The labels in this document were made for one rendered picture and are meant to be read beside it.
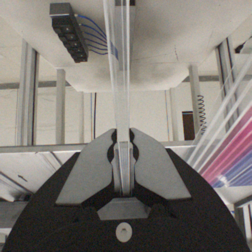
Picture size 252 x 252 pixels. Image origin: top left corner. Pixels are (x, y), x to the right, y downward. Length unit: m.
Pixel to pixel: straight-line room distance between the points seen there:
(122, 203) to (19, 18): 0.55
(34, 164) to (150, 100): 1.86
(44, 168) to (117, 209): 0.16
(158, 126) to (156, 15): 1.62
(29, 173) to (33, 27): 0.42
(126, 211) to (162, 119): 1.75
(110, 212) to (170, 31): 0.53
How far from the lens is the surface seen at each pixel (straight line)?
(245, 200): 0.55
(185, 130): 0.59
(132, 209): 0.30
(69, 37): 0.43
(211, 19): 0.53
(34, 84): 0.57
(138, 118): 1.88
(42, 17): 0.49
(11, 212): 0.38
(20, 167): 0.26
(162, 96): 2.05
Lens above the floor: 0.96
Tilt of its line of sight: 5 degrees down
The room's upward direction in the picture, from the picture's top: 178 degrees clockwise
